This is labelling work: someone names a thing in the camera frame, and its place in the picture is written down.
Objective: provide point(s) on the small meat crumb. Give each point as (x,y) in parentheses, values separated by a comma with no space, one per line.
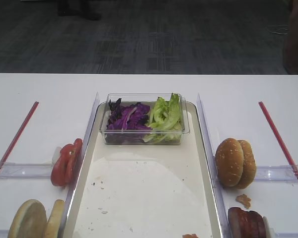
(244,200)

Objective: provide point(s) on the right red tape strip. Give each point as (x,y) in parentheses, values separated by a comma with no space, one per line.
(279,139)

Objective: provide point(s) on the white metal serving tray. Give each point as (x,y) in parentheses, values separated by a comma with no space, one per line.
(144,191)

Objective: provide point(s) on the left red tape strip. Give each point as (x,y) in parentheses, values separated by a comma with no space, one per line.
(18,134)

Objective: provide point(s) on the lower right clear rail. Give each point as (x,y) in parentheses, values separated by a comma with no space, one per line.
(285,235)

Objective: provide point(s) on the orange food scrap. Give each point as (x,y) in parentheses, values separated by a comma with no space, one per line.
(190,236)

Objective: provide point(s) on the rear sesame bun top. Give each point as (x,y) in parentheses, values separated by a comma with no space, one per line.
(249,165)

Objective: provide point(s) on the right long clear divider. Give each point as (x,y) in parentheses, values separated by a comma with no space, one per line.
(221,212)

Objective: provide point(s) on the white plastic tomato stopper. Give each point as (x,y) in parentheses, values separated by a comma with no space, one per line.
(56,155)

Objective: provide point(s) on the red tape strip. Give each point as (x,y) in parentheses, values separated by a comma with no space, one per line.
(279,139)
(18,134)

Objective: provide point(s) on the purple cabbage leaves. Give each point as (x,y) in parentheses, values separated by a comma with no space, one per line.
(132,117)

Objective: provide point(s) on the sesame bun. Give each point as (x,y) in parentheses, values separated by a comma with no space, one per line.
(229,160)
(249,165)

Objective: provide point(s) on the front sesame bun top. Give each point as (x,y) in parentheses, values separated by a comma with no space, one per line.
(229,160)

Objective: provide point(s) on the back tomato slice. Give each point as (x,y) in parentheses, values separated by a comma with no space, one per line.
(72,152)

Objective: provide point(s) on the white plastic patty stopper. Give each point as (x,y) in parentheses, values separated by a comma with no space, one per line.
(269,231)

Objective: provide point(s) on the left bun bottom half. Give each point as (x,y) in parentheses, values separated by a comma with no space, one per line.
(29,221)

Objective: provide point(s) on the upper right clear rail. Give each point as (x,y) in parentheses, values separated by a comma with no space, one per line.
(285,173)

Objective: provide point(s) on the clear plastic salad container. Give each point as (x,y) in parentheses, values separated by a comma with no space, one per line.
(133,137)

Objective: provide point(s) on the green lettuce leaves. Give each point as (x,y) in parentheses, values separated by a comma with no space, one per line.
(165,115)

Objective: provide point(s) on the upper left clear rail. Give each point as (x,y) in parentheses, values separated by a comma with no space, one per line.
(10,170)

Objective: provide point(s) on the clear rail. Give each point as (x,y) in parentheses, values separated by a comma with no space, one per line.
(10,170)
(285,173)
(285,235)

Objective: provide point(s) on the pale bun bottom half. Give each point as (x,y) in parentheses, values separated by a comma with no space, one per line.
(53,224)

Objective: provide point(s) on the dark red meat patties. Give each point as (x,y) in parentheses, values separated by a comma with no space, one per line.
(245,224)

